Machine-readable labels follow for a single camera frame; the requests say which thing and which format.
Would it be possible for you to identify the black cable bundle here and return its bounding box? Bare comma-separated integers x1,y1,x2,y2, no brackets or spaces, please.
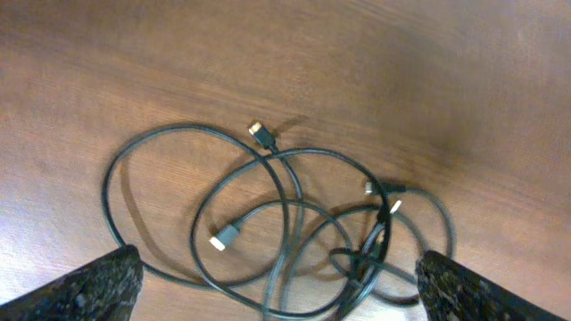
101,120,457,321

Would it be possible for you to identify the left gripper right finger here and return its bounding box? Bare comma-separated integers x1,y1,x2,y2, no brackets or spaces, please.
416,251,560,321

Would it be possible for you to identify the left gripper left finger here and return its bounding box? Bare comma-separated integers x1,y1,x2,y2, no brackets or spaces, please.
1,245,144,321

